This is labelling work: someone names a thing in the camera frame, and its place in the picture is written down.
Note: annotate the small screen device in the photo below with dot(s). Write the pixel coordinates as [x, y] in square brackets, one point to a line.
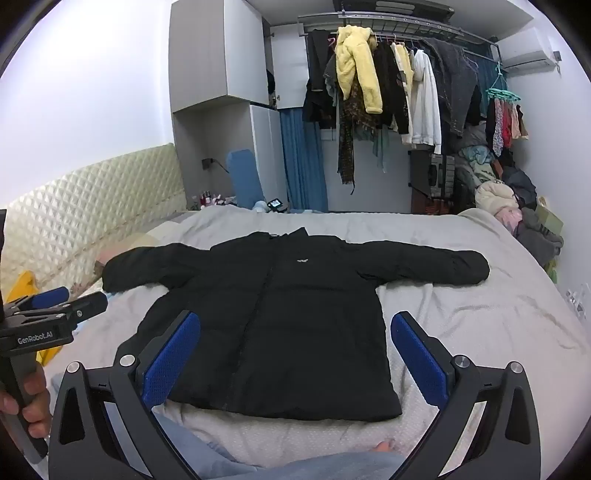
[276, 204]

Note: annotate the brown patterned scarf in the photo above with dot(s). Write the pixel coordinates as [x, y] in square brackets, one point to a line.
[351, 134]

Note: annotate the black hanging garment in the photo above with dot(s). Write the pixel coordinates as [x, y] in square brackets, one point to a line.
[388, 87]

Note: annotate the person's left hand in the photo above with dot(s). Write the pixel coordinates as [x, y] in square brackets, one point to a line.
[37, 401]

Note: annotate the black storage crate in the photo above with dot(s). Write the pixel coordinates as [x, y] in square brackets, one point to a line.
[441, 175]

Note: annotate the green cardboard box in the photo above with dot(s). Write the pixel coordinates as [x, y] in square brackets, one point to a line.
[549, 217]

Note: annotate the yellow fleece jacket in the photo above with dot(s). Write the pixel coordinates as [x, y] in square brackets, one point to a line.
[358, 69]

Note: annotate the yellow cloth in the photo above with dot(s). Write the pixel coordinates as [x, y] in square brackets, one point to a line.
[25, 286]

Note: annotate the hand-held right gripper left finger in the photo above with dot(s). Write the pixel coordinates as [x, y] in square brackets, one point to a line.
[171, 357]

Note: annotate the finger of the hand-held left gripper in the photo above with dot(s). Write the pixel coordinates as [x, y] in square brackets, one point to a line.
[48, 297]
[90, 304]

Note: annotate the white wardrobe cabinet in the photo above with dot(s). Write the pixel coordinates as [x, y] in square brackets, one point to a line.
[217, 69]

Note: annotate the blue cushion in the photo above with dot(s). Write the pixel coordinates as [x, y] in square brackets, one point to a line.
[247, 175]

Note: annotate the white air conditioner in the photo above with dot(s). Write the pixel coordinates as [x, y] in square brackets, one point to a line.
[526, 48]

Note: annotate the light teal hanging garment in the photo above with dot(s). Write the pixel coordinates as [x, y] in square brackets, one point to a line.
[378, 147]

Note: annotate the blue curtain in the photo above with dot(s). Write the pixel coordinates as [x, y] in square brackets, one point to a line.
[302, 157]

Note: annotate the person's bare foot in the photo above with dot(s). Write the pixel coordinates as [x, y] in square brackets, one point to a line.
[382, 446]

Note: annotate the green clip hanger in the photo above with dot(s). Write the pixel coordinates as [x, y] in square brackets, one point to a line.
[501, 92]

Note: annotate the group of cosmetic bottles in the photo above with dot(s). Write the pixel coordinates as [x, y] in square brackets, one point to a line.
[212, 199]

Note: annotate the pile of clothes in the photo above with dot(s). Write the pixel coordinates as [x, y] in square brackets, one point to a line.
[508, 194]

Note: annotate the white hoodie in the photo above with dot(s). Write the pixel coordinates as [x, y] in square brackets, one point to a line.
[427, 101]

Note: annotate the dark grey denim jacket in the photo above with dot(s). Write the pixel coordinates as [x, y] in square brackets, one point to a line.
[455, 83]

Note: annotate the small colourful hanging clothes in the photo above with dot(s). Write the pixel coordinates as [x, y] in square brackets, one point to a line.
[508, 122]

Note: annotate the beige pillow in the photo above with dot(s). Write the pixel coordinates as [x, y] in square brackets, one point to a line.
[129, 244]

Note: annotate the black puffer jacket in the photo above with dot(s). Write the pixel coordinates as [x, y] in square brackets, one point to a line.
[277, 323]

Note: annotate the cream quilted headboard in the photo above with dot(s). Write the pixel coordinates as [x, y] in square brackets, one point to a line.
[78, 207]

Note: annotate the wall socket with plug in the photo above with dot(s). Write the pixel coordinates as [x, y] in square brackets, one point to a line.
[207, 163]

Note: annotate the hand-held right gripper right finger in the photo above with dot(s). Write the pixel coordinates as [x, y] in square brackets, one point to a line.
[418, 357]

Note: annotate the person's light blue pants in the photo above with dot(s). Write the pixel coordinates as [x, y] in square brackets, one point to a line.
[277, 466]

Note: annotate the black hanging coat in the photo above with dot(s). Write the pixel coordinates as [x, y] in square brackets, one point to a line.
[318, 83]

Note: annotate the metal clothes rack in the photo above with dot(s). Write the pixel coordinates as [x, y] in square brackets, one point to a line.
[397, 23]

